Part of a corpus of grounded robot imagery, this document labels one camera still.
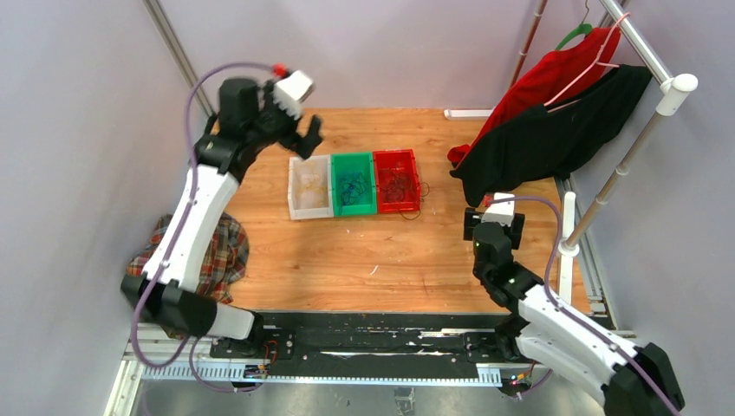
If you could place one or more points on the green plastic bin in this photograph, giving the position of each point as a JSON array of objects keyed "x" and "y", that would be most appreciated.
[{"x": 353, "y": 184}]

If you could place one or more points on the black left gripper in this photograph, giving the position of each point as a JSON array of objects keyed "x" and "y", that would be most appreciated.
[{"x": 305, "y": 146}]

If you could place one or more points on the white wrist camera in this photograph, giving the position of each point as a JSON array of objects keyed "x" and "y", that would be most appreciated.
[
  {"x": 290, "y": 93},
  {"x": 499, "y": 208}
]

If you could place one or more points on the grey corner wall post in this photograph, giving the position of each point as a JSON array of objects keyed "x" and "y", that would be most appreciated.
[{"x": 170, "y": 38}]

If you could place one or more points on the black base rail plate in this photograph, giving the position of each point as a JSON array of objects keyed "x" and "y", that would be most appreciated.
[{"x": 383, "y": 346}]

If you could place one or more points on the red shirt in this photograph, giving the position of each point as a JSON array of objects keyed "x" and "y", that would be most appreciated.
[{"x": 540, "y": 86}]

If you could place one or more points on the black shirt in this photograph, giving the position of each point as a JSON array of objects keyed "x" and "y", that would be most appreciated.
[{"x": 554, "y": 141}]

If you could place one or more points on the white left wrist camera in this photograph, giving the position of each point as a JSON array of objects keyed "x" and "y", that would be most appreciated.
[{"x": 290, "y": 93}]

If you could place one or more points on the red plastic bin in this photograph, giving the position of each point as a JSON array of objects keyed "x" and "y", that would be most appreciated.
[{"x": 397, "y": 181}]

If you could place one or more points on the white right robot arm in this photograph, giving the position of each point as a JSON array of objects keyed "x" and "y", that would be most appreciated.
[{"x": 621, "y": 376}]

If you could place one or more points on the plaid cloth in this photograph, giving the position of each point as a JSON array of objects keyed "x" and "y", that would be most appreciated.
[{"x": 224, "y": 258}]

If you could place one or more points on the pink hanger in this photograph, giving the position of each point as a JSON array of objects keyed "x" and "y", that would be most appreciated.
[{"x": 596, "y": 61}]

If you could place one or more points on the white translucent plastic bin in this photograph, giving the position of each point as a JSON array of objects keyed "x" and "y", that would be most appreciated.
[{"x": 310, "y": 188}]

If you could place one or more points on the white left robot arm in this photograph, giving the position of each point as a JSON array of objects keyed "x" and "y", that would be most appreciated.
[{"x": 251, "y": 117}]

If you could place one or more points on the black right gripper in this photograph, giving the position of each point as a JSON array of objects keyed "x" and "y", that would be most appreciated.
[{"x": 472, "y": 217}]

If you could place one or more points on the green hanger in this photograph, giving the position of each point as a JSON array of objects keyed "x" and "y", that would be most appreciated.
[{"x": 582, "y": 29}]

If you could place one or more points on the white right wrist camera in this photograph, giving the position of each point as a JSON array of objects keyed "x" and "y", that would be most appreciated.
[{"x": 499, "y": 208}]

